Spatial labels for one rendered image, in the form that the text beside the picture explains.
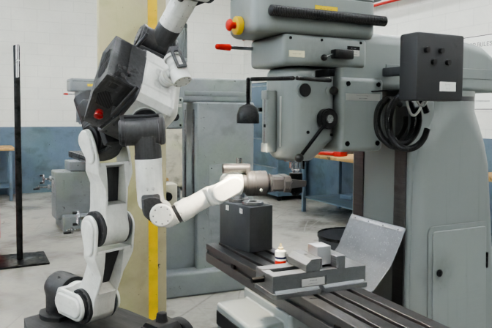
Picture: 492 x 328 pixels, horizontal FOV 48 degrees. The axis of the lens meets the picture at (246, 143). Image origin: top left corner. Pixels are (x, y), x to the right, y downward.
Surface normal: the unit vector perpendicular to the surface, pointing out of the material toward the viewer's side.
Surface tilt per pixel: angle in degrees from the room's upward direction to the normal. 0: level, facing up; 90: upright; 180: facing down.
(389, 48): 90
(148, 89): 58
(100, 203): 90
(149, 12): 90
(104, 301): 103
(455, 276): 89
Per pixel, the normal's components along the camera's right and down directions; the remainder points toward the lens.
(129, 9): 0.44, 0.05
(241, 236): -0.80, 0.03
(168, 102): 0.62, -0.50
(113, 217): 0.73, -0.12
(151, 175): 0.18, 0.04
